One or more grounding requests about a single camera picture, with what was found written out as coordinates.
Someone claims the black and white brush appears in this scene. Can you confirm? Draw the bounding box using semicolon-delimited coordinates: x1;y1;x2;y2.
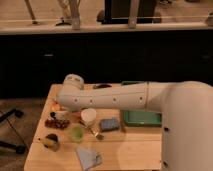
50;111;67;120

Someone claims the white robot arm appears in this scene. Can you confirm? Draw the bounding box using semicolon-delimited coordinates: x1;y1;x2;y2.
56;74;213;171

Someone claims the dark bowl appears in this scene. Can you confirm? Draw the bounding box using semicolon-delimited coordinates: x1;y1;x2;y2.
93;84;112;89

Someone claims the red bowl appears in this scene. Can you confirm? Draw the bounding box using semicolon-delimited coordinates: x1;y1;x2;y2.
69;110;82;118

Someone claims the white cup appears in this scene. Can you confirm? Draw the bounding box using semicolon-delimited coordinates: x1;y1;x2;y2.
81;108;97;126

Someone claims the blue sponge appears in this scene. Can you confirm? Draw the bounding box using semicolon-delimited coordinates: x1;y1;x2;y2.
100;118;119;132

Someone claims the green plastic tray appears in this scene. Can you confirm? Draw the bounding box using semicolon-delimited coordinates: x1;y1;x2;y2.
120;80;163;128

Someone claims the metal fork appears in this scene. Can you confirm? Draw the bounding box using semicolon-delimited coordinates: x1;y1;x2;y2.
79;121;104;140

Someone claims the orange fruit toy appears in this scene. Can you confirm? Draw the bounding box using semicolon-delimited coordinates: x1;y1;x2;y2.
52;101;64;111

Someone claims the green plastic cup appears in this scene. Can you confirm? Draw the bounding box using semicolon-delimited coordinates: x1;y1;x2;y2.
68;126;84;143

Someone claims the bunch of dark grapes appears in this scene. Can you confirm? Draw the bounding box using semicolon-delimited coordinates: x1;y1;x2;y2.
45;119;70;129

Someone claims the blue grey cloth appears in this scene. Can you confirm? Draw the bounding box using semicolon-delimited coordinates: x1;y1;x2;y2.
76;147;102;171

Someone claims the black chair base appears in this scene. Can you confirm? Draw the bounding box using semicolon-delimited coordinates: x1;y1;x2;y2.
0;108;27;155

